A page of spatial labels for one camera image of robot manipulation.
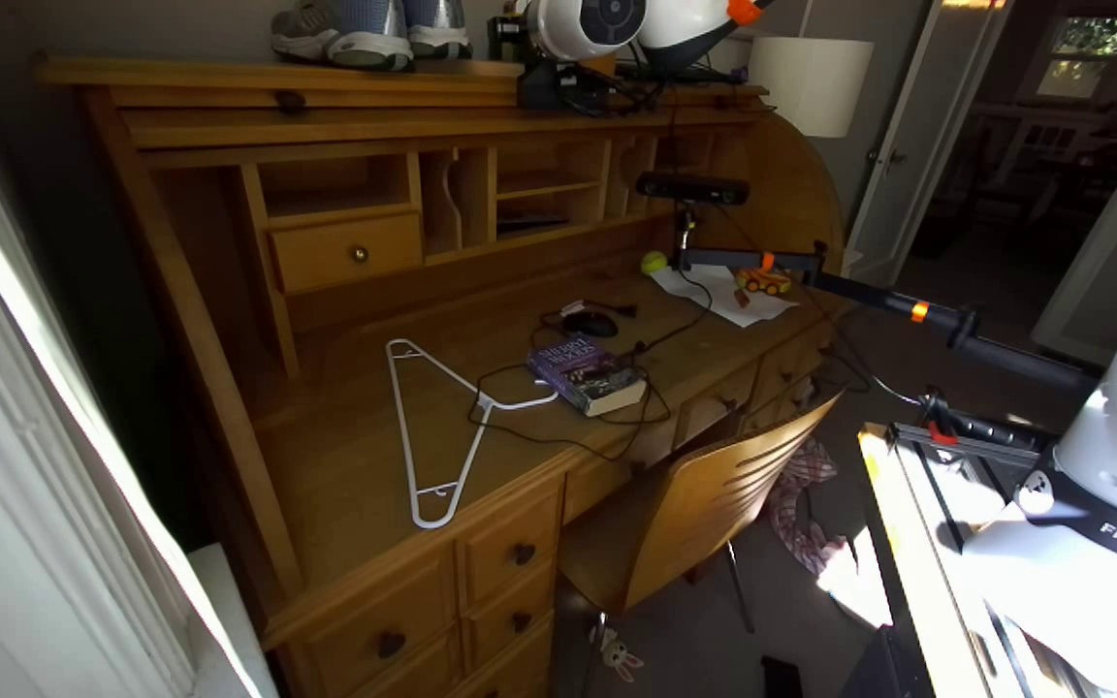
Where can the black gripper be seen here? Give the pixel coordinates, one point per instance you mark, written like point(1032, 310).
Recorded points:
point(560, 86)

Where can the wooden desk drawer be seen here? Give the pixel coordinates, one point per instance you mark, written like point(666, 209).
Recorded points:
point(496, 627)
point(488, 547)
point(350, 632)

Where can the grey white sneaker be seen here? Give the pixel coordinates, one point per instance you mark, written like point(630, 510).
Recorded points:
point(348, 35)
point(441, 28)

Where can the black power strip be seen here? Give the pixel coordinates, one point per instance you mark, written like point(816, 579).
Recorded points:
point(700, 77)

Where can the yellow tennis ball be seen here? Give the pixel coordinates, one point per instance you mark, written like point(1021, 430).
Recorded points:
point(655, 262)

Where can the black computer mouse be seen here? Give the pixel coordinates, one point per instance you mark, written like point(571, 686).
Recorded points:
point(590, 323)

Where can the white paper sheets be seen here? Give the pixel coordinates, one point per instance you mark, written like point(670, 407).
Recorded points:
point(736, 300)

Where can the small orange toy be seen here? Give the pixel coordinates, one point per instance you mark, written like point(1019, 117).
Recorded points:
point(771, 276)

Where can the small wooden hutch drawer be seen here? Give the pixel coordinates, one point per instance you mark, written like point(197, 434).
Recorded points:
point(328, 254)

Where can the white door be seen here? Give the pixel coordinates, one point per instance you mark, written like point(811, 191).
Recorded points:
point(920, 141)

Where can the wooden headboard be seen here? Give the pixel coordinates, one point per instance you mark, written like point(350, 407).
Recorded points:
point(366, 441)

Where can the brown chair back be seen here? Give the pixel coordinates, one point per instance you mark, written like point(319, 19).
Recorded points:
point(714, 496)

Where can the patterned rug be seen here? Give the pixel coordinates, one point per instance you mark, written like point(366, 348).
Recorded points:
point(807, 510)

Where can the bright paned window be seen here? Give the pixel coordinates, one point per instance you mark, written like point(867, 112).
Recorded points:
point(1084, 58)

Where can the black red clamp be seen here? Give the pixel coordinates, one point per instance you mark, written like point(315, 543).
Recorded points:
point(986, 430)

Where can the white robot table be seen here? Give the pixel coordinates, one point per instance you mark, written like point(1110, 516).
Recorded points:
point(933, 583)

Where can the white window frame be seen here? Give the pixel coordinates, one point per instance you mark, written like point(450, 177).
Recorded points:
point(30, 488)

